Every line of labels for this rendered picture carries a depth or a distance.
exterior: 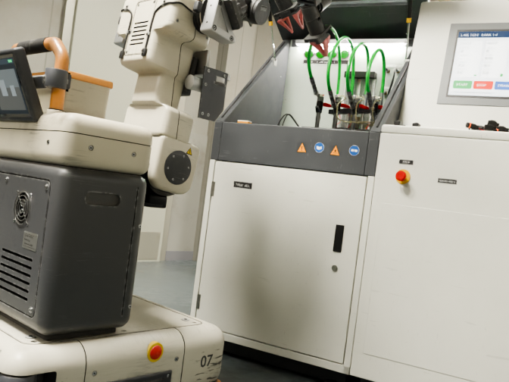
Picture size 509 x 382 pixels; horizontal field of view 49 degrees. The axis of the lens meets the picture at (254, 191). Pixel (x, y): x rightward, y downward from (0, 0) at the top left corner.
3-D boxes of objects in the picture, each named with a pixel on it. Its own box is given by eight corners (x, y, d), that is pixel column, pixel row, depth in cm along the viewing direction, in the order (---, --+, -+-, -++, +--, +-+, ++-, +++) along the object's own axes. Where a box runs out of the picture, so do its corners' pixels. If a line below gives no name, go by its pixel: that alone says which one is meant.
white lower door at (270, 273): (192, 324, 233) (213, 160, 233) (195, 323, 235) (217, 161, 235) (341, 364, 203) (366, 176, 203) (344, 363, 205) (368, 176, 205)
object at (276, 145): (218, 160, 233) (223, 121, 233) (223, 161, 237) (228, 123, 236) (363, 175, 204) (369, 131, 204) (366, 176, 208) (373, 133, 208)
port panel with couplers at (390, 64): (373, 124, 255) (382, 56, 255) (376, 125, 258) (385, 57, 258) (402, 126, 249) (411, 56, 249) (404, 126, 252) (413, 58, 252)
